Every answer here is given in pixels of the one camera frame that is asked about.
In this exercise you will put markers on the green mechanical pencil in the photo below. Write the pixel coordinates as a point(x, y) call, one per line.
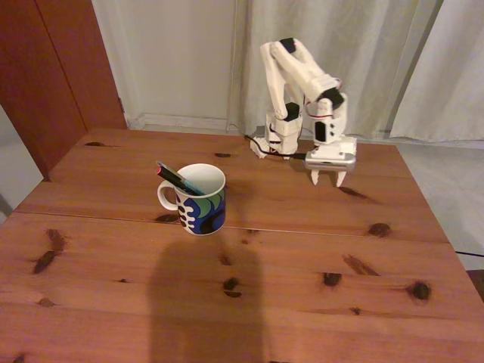
point(193, 188)

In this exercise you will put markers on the black pen with red end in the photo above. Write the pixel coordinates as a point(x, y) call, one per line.
point(168, 174)

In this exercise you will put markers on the white studded block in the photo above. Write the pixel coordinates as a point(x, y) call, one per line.
point(261, 145)

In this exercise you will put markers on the wide beige curtain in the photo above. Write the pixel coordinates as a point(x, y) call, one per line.
point(359, 38)

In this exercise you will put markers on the white mug with blue pattern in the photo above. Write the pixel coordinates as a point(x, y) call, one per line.
point(200, 211)

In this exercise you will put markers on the narrow beige curtain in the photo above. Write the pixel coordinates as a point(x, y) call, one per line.
point(453, 75)

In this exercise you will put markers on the dark brown furniture corner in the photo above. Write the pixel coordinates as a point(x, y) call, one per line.
point(476, 281)

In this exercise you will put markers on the brown wooden door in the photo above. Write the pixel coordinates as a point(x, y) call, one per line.
point(45, 75)

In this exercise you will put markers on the white furniture side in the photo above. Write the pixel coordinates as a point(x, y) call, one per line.
point(15, 162)

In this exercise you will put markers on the silver camera box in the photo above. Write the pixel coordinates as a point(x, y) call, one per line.
point(331, 162)

